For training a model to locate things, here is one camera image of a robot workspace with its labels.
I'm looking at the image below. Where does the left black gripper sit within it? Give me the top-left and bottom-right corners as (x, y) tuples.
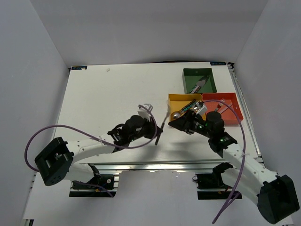
(129, 115), (162, 142)

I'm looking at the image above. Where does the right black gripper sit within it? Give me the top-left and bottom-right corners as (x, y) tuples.
(168, 109), (213, 138)

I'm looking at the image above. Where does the teal handle spoon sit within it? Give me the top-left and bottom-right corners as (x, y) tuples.
(181, 99), (200, 113)

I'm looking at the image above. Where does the dark handle fork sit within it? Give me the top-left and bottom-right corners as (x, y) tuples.
(155, 105), (171, 145)

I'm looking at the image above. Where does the pink handle fork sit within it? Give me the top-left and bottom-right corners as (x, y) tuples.
(219, 103), (233, 113)

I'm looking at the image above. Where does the teal handle fork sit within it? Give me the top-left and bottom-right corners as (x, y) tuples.
(214, 98), (225, 112)

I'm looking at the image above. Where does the teal handle knife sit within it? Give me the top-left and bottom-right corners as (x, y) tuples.
(188, 76), (210, 94)

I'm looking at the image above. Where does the pink handle spoon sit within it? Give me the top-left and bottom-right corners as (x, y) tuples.
(170, 111), (185, 121)

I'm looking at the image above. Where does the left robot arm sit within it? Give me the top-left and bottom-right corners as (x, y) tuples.
(35, 115), (162, 188)

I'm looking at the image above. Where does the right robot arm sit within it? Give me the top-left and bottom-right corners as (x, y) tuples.
(169, 110), (300, 224)

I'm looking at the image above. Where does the yellow box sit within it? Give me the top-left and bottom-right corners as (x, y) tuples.
(168, 94), (203, 120)

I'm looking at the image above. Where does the red box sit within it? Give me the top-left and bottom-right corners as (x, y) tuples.
(203, 93), (244, 126)

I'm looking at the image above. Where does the green box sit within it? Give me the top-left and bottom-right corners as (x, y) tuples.
(182, 68), (217, 94)

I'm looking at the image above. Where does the right blue table sticker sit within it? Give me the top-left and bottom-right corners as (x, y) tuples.
(210, 62), (227, 66)

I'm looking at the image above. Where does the blue table sticker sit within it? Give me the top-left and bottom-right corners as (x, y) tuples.
(210, 62), (227, 66)
(71, 65), (87, 70)

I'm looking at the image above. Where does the left blue table sticker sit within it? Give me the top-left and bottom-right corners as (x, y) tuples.
(71, 65), (87, 70)

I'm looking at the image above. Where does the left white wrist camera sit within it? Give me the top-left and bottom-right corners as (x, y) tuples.
(137, 104), (153, 120)

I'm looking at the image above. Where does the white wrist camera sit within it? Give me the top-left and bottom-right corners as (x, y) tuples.
(137, 104), (153, 120)
(193, 101), (207, 116)

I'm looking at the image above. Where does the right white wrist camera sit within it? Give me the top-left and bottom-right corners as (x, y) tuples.
(193, 101), (207, 116)

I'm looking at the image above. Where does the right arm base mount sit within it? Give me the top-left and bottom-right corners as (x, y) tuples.
(192, 173), (232, 200)

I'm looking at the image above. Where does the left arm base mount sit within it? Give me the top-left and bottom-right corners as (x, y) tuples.
(69, 163), (117, 198)

